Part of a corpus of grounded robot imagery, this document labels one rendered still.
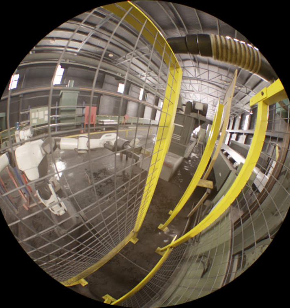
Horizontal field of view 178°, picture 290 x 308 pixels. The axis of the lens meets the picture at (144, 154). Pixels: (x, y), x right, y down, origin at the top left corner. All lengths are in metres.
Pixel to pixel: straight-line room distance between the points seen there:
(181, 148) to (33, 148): 3.07
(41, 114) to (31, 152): 6.20
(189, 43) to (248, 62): 0.32
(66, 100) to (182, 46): 9.14
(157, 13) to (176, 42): 10.28
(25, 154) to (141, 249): 1.64
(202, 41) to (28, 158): 1.20
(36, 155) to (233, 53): 1.25
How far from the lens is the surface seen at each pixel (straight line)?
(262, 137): 0.55
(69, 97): 9.45
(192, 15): 10.59
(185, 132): 2.92
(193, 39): 0.64
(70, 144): 0.76
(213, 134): 0.80
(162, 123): 0.41
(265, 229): 0.85
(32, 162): 0.81
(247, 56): 0.65
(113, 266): 1.55
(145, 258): 1.56
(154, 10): 10.76
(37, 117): 6.99
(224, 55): 0.63
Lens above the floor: 1.54
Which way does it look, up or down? 23 degrees down
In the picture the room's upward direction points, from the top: 11 degrees clockwise
